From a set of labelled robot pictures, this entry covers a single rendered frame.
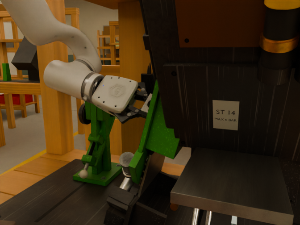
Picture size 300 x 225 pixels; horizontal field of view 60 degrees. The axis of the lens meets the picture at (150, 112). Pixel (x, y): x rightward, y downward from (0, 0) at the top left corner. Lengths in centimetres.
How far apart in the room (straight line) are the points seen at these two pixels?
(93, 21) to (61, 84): 1111
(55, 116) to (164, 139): 71
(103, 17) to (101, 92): 1099
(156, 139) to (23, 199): 48
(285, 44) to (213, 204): 23
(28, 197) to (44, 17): 53
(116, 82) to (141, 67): 27
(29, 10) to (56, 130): 65
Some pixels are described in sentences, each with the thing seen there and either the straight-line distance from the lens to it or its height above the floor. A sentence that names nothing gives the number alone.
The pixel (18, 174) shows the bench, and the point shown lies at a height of 88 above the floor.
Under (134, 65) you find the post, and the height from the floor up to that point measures 128.
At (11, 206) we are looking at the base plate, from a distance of 88.
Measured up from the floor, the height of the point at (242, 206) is 113.
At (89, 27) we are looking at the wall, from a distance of 1188.
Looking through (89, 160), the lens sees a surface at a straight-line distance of 88.
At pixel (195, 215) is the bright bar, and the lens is 54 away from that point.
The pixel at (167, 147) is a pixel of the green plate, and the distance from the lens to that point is 58.
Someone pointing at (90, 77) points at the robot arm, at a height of 126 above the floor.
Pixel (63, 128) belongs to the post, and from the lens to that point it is 121.
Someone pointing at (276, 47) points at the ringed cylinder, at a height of 133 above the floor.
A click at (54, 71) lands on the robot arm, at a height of 128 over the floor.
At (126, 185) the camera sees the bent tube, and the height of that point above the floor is 99.
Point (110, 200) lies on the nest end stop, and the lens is 68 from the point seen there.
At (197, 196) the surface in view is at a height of 113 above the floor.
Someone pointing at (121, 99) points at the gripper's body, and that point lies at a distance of 66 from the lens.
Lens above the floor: 133
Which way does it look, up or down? 13 degrees down
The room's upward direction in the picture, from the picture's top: straight up
